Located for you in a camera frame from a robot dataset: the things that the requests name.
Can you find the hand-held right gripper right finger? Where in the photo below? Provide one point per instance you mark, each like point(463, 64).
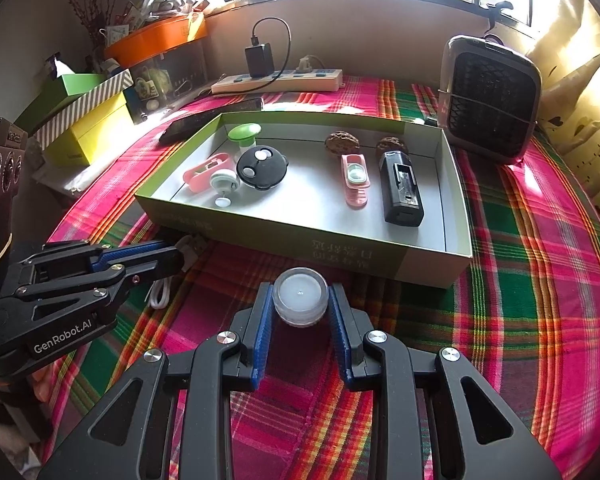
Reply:
point(339, 335)

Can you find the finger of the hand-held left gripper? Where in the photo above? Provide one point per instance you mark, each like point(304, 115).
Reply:
point(155, 265)
point(130, 252)

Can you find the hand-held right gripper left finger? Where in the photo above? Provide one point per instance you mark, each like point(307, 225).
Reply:
point(262, 335)

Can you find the small clear round jar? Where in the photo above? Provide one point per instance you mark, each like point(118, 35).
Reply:
point(300, 297)

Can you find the green and white cardboard box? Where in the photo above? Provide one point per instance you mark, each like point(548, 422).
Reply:
point(330, 255)

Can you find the pink and white holder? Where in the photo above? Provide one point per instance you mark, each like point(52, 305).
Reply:
point(205, 174)

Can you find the black round device white buttons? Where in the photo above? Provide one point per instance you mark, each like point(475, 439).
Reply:
point(261, 167)

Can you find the green and white mushroom-shaped holder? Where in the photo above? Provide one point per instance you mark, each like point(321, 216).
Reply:
point(242, 137)

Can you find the pink and mint clip case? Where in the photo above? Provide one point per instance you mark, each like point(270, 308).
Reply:
point(355, 180)

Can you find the black rectangular device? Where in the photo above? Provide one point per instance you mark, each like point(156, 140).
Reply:
point(402, 190)

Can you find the brown walnut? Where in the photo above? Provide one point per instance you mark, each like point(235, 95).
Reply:
point(391, 145)
point(339, 141)

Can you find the small white disc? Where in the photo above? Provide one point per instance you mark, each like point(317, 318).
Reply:
point(223, 202)

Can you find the yellow box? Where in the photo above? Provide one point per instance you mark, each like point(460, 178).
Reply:
point(95, 130)

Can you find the black phone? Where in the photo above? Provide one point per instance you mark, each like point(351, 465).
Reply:
point(200, 122)

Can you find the striped box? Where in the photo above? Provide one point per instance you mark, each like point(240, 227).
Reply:
point(85, 102)

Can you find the glass case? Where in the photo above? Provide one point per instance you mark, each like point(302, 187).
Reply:
point(165, 80)

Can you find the white tissue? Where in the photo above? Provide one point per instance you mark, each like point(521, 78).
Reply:
point(59, 66)

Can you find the orange tray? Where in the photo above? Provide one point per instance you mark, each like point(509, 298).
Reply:
point(155, 37)

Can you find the white power strip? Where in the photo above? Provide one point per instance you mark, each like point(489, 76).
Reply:
point(280, 80)

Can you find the black charger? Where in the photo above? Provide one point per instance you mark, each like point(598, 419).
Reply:
point(258, 60)

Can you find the small black clip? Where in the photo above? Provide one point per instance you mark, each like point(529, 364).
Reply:
point(430, 121)

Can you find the white plug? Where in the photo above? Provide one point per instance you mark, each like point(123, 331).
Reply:
point(305, 65)

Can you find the dried branches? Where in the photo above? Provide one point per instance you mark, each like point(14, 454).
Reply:
point(87, 0)

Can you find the grey desk heater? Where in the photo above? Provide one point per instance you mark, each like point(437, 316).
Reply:
point(490, 95)

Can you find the cream heart-print curtain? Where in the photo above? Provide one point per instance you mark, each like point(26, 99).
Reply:
point(580, 60)

